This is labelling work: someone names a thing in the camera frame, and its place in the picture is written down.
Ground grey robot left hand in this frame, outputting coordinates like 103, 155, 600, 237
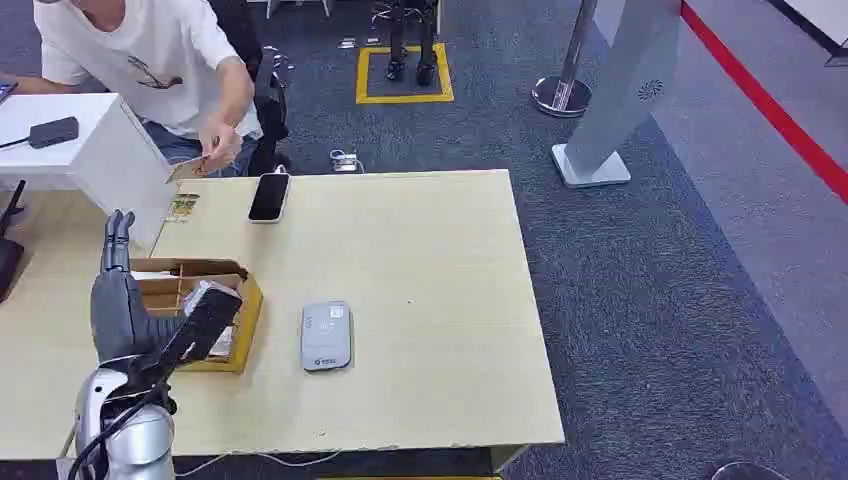
89, 209, 244, 382

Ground black monitor stand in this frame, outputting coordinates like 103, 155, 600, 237
0, 179, 28, 305

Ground grey pillar stand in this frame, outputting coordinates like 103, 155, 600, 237
551, 0, 684, 190

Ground small white floor connector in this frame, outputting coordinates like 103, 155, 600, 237
328, 148, 366, 176

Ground black office chair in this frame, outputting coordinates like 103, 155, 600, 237
209, 0, 294, 178

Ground black robot legs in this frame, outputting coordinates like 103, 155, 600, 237
370, 0, 440, 88

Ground person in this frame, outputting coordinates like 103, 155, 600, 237
0, 0, 264, 180

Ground person's hand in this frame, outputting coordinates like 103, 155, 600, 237
196, 117, 244, 178

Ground tan card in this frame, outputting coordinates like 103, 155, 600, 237
164, 154, 215, 185

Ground wooden card box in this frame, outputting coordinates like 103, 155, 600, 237
128, 257, 265, 375

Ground white cable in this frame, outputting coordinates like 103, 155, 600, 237
174, 449, 344, 479

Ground black power adapter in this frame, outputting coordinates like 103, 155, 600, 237
27, 115, 81, 151

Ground white cabinet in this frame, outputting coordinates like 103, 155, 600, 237
0, 91, 179, 252

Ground round chrome base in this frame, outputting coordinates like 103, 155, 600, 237
709, 460, 791, 480

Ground black smartphone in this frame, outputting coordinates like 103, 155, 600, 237
247, 172, 292, 225

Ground green sticker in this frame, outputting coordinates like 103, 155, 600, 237
164, 192, 202, 225

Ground chrome stanchion post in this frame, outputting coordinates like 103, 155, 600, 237
531, 0, 600, 119

